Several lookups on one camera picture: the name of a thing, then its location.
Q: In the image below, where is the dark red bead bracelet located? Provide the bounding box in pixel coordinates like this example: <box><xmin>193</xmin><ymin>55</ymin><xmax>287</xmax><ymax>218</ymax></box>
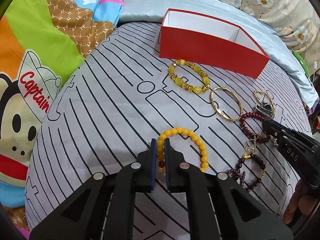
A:
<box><xmin>239</xmin><ymin>111</ymin><xmax>271</xmax><ymax>144</ymax></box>

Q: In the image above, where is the dark silver ring ornament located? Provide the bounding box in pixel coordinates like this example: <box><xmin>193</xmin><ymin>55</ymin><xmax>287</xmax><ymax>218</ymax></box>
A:
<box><xmin>254</xmin><ymin>102</ymin><xmax>274</xmax><ymax>120</ymax></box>

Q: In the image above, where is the purple garnet bead strand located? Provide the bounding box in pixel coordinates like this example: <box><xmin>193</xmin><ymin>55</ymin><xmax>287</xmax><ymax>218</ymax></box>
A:
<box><xmin>226</xmin><ymin>168</ymin><xmax>246</xmax><ymax>187</ymax></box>

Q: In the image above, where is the person's right hand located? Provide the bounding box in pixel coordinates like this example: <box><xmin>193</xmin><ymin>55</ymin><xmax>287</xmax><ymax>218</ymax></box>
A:
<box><xmin>282</xmin><ymin>179</ymin><xmax>318</xmax><ymax>224</ymax></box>

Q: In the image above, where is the gold bangle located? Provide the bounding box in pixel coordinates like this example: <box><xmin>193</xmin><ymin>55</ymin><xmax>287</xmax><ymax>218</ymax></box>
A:
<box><xmin>209</xmin><ymin>86</ymin><xmax>244</xmax><ymax>122</ymax></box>

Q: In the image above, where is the green plastic object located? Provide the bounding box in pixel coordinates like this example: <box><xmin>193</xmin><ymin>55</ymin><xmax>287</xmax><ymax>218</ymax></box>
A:
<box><xmin>291</xmin><ymin>50</ymin><xmax>310</xmax><ymax>77</ymax></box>

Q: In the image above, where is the grey striped quilt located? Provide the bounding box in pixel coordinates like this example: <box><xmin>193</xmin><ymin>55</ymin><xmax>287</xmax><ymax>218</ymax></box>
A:
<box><xmin>24</xmin><ymin>21</ymin><xmax>313</xmax><ymax>240</ymax></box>

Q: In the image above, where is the grey floral bedding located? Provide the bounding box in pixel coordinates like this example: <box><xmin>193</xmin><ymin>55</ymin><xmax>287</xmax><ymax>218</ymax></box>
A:
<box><xmin>220</xmin><ymin>0</ymin><xmax>319</xmax><ymax>70</ymax></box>

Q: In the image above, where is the red open gift box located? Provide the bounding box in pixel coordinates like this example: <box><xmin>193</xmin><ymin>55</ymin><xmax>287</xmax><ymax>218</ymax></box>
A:
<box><xmin>159</xmin><ymin>9</ymin><xmax>270</xmax><ymax>79</ymax></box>

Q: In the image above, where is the light blue duvet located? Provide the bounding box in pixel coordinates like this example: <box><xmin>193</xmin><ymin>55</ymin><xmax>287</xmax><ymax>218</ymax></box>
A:
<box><xmin>119</xmin><ymin>0</ymin><xmax>319</xmax><ymax>108</ymax></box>

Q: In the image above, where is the colourful cartoon monkey blanket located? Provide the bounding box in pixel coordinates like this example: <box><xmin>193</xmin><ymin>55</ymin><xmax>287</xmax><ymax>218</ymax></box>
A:
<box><xmin>1</xmin><ymin>0</ymin><xmax>123</xmax><ymax>239</ymax></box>

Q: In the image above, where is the gold filigree pendant necklace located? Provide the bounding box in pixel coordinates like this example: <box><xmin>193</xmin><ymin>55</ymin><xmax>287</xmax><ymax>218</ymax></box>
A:
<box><xmin>243</xmin><ymin>132</ymin><xmax>279</xmax><ymax>156</ymax></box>

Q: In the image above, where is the gold chain bracelet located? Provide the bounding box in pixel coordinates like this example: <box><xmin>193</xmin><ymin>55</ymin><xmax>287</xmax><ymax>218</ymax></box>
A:
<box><xmin>253</xmin><ymin>89</ymin><xmax>276</xmax><ymax>117</ymax></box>

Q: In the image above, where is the black bead gold charm bracelet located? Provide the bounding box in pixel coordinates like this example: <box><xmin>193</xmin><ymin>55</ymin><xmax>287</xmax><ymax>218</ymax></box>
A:
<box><xmin>237</xmin><ymin>153</ymin><xmax>267</xmax><ymax>193</ymax></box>

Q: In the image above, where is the yellow crystal bead bracelet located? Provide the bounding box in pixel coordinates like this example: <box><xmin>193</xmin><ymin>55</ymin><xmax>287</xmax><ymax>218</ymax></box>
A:
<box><xmin>167</xmin><ymin>59</ymin><xmax>211</xmax><ymax>94</ymax></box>

